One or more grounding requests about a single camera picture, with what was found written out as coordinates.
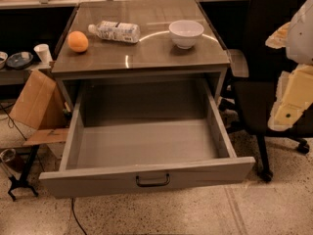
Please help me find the orange fruit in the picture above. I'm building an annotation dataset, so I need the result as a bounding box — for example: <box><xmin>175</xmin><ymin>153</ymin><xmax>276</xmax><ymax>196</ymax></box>
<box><xmin>67</xmin><ymin>31</ymin><xmax>89</xmax><ymax>53</ymax></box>

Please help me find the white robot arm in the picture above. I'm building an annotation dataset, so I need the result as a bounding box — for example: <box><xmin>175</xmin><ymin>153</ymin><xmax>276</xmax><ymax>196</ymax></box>
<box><xmin>265</xmin><ymin>0</ymin><xmax>313</xmax><ymax>131</ymax></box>

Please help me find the grey drawer cabinet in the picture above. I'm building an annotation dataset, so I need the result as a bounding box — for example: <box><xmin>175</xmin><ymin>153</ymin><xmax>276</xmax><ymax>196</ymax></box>
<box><xmin>51</xmin><ymin>0</ymin><xmax>232</xmax><ymax>116</ymax></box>

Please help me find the open grey top drawer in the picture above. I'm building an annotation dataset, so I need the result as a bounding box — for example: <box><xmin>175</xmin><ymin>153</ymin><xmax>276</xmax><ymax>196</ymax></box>
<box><xmin>40</xmin><ymin>78</ymin><xmax>255</xmax><ymax>198</ymax></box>

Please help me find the black office chair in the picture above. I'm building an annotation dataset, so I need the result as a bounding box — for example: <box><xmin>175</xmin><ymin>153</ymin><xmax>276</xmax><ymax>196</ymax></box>
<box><xmin>227</xmin><ymin>0</ymin><xmax>313</xmax><ymax>182</ymax></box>

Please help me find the white ceramic bowl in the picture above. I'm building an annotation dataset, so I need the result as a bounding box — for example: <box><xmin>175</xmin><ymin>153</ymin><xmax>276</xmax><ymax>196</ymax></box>
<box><xmin>168</xmin><ymin>20</ymin><xmax>204</xmax><ymax>49</ymax></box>

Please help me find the clear plastic water bottle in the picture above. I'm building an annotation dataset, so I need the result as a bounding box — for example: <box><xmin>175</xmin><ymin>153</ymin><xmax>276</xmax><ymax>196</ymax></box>
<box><xmin>88</xmin><ymin>21</ymin><xmax>141</xmax><ymax>44</ymax></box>

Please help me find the white paper cup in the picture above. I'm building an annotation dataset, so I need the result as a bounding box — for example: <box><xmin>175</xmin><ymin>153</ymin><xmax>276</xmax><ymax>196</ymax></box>
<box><xmin>33</xmin><ymin>44</ymin><xmax>53</xmax><ymax>64</ymax></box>

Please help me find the brown cardboard box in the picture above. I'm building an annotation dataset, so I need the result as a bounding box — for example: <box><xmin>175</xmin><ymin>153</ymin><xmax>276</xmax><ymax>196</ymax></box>
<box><xmin>10</xmin><ymin>70</ymin><xmax>68</xmax><ymax>146</ymax></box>

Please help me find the dark blue plate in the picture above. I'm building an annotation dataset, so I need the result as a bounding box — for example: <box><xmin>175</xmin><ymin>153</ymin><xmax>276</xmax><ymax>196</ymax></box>
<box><xmin>6</xmin><ymin>51</ymin><xmax>33</xmax><ymax>70</ymax></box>

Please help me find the low grey side shelf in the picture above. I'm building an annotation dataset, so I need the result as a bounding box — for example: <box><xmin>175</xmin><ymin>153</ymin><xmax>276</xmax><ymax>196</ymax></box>
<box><xmin>0</xmin><ymin>63</ymin><xmax>53</xmax><ymax>85</ymax></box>

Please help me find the black metal stand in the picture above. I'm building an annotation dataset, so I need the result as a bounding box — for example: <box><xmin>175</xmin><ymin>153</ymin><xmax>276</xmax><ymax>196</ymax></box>
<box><xmin>8</xmin><ymin>145</ymin><xmax>39</xmax><ymax>201</ymax></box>

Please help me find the white bowl at left edge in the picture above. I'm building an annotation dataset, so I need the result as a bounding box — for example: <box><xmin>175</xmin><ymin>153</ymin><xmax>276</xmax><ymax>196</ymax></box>
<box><xmin>0</xmin><ymin>51</ymin><xmax>8</xmax><ymax>70</ymax></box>

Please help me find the black drawer handle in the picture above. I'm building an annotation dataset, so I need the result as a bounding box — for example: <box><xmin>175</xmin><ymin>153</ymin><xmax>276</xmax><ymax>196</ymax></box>
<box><xmin>135</xmin><ymin>173</ymin><xmax>170</xmax><ymax>188</ymax></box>

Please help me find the black floor cable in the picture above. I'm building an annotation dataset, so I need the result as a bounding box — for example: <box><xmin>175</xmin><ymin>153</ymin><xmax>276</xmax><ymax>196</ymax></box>
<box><xmin>70</xmin><ymin>198</ymin><xmax>88</xmax><ymax>235</ymax></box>

